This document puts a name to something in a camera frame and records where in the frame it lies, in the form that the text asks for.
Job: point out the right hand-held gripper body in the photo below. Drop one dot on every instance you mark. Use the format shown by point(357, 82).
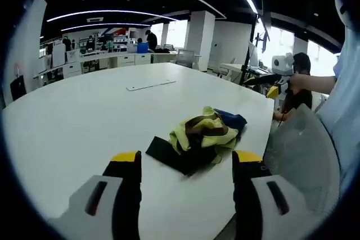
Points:
point(285, 61)

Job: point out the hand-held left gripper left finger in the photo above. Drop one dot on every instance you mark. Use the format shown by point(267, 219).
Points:
point(97, 223)

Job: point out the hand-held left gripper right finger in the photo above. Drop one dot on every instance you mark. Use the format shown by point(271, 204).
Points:
point(261, 217)

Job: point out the yellow blue black garment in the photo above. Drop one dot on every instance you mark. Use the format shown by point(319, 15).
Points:
point(208, 136)

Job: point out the black tripod pole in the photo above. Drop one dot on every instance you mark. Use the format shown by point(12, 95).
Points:
point(247, 54)

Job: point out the white office desk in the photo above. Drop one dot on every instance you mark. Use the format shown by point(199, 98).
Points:
point(236, 67)

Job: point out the grey mesh office chair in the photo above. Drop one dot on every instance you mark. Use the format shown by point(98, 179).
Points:
point(303, 150)

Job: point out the person in light blue shirt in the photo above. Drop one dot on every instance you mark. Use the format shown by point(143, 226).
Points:
point(344, 105)

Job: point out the white square pillar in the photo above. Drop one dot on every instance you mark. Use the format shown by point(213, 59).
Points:
point(28, 43)
point(199, 40)

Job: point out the pale office chair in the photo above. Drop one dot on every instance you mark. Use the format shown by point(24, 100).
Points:
point(185, 58)

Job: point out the white table cover plate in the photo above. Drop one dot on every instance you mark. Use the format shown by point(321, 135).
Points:
point(152, 85)

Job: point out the blue storage bin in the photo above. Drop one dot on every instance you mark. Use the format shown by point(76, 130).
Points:
point(142, 47)

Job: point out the long white drawer counter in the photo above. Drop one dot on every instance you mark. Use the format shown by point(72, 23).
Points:
point(126, 59)

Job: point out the black cabinet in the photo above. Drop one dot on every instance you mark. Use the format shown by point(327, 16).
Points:
point(18, 88)

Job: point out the long curved ceiling light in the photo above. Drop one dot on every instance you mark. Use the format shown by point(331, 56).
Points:
point(112, 11)

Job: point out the white storage bin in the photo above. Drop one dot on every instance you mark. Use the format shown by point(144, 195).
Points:
point(73, 56)

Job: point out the short curved ceiling light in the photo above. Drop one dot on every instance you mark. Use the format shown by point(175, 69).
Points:
point(104, 24)

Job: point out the white upright panel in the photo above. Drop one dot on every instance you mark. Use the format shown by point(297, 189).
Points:
point(58, 55)

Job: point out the ceiling air vent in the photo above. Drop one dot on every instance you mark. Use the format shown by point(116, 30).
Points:
point(94, 19)

